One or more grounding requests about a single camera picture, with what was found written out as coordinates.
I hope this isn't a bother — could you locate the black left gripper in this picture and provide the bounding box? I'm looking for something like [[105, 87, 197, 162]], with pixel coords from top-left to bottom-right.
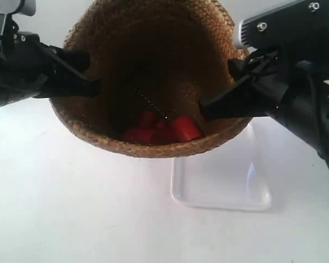
[[0, 32, 101, 107]]

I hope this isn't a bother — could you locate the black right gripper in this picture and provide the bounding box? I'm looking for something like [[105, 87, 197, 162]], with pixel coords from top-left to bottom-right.
[[198, 48, 318, 121]]

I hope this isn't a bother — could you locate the brown woven basket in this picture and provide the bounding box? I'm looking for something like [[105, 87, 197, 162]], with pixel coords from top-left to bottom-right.
[[50, 1, 250, 158]]

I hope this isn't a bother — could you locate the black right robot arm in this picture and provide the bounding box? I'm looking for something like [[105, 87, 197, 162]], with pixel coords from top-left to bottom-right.
[[198, 48, 329, 170]]

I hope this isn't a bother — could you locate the red cylinder right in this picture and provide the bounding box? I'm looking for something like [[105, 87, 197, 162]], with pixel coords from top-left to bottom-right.
[[171, 116, 201, 142]]

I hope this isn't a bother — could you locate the red cylinder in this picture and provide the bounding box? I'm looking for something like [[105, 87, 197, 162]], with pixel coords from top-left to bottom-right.
[[123, 127, 155, 144], [171, 116, 201, 142], [150, 127, 178, 145], [137, 111, 157, 129]]

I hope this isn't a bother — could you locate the red cylinder upper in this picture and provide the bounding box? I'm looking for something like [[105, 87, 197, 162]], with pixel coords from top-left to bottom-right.
[[137, 111, 157, 129]]

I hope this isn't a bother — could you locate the red cylinder front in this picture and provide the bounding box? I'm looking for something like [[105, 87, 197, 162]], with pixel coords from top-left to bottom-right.
[[150, 127, 178, 145]]

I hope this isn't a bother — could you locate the red cylinder left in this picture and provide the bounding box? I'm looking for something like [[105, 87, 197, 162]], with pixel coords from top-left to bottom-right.
[[123, 127, 155, 144]]

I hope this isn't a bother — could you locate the white rectangular plastic tray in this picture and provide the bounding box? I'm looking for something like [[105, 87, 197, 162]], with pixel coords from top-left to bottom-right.
[[171, 122, 272, 211]]

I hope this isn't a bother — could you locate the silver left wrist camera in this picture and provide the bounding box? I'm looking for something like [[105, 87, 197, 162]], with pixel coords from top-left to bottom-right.
[[0, 0, 36, 35]]

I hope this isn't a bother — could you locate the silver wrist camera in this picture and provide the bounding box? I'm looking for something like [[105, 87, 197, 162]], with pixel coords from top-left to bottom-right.
[[0, 0, 36, 35], [233, 1, 329, 49]]

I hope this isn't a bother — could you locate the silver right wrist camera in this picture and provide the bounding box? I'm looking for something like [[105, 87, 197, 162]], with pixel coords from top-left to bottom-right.
[[233, 1, 329, 49]]

